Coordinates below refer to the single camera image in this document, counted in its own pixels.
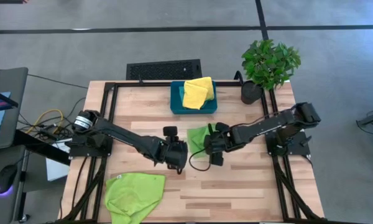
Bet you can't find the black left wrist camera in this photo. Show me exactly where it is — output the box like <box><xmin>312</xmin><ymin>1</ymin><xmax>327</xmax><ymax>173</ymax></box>
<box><xmin>163</xmin><ymin>126</ymin><xmax>179</xmax><ymax>138</ymax></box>

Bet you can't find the black mesh computer case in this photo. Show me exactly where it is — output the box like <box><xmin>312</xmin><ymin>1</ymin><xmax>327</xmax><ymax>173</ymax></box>
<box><xmin>126</xmin><ymin>58</ymin><xmax>203</xmax><ymax>81</ymax></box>

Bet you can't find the green microfiber towel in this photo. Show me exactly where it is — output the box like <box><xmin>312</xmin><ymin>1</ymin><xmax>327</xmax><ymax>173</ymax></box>
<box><xmin>186</xmin><ymin>123</ymin><xmax>220</xmax><ymax>159</ymax></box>

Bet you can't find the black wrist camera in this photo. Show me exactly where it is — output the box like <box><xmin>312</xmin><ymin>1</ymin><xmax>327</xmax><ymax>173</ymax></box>
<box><xmin>163</xmin><ymin>126</ymin><xmax>179</xmax><ymax>138</ymax></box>
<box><xmin>210</xmin><ymin>151</ymin><xmax>225</xmax><ymax>167</ymax></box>

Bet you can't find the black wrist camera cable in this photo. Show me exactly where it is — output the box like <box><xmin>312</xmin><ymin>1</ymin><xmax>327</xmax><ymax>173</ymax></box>
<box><xmin>188</xmin><ymin>147</ymin><xmax>213</xmax><ymax>172</ymax></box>

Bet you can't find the laptop on side desk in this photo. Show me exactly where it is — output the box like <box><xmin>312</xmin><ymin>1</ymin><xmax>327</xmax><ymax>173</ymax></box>
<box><xmin>0</xmin><ymin>67</ymin><xmax>29</xmax><ymax>224</ymax></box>

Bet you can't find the potted green plant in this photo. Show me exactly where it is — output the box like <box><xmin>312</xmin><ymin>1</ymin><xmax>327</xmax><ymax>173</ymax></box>
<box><xmin>241</xmin><ymin>39</ymin><xmax>302</xmax><ymax>105</ymax></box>

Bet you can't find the yellow microfiber towel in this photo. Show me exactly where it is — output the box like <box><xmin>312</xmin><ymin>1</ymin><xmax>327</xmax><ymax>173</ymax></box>
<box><xmin>182</xmin><ymin>77</ymin><xmax>215</xmax><ymax>110</ymax></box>

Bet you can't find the black cable bundle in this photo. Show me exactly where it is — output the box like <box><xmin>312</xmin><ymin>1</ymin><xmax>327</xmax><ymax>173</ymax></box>
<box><xmin>17</xmin><ymin>96</ymin><xmax>81</xmax><ymax>141</ymax></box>

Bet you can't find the lime green towel white tag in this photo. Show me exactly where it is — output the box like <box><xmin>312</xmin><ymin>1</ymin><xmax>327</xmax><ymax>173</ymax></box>
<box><xmin>104</xmin><ymin>172</ymin><xmax>166</xmax><ymax>224</ymax></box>

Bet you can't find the white box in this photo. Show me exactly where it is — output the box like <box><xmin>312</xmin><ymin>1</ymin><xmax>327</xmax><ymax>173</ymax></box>
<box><xmin>45</xmin><ymin>139</ymin><xmax>71</xmax><ymax>182</ymax></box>

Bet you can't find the black desk beam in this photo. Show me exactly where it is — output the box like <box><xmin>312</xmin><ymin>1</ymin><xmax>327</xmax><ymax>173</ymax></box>
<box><xmin>14</xmin><ymin>129</ymin><xmax>71</xmax><ymax>166</ymax></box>

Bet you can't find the black computer mouse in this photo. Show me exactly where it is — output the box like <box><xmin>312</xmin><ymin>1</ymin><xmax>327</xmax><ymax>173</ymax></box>
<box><xmin>0</xmin><ymin>164</ymin><xmax>18</xmax><ymax>194</ymax></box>

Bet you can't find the yellow cable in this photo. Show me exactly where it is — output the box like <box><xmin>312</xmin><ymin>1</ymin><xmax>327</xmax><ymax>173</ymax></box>
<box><xmin>26</xmin><ymin>108</ymin><xmax>64</xmax><ymax>134</ymax></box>

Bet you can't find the teal plastic bin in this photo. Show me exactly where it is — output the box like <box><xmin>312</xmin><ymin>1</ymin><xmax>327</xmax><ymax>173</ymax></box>
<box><xmin>170</xmin><ymin>80</ymin><xmax>218</xmax><ymax>115</ymax></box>

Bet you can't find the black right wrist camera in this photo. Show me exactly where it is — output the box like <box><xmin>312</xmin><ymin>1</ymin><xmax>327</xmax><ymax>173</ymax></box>
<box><xmin>210</xmin><ymin>151</ymin><xmax>225</xmax><ymax>167</ymax></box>

